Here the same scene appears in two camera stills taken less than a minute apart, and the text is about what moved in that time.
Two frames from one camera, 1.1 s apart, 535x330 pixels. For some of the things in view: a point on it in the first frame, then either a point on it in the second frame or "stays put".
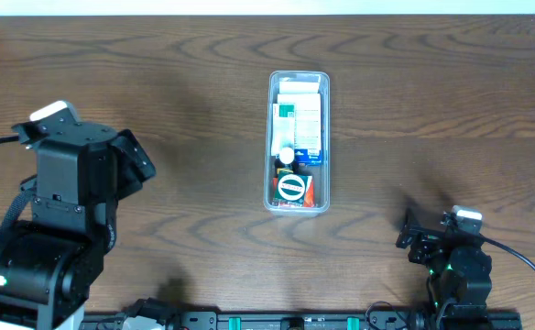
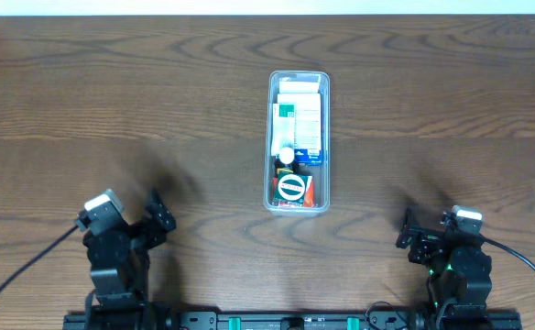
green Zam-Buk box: x=290 y=189 stays put
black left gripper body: x=136 y=156 → x=146 y=229
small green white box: x=284 y=127 stays put
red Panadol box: x=310 y=192 stays put
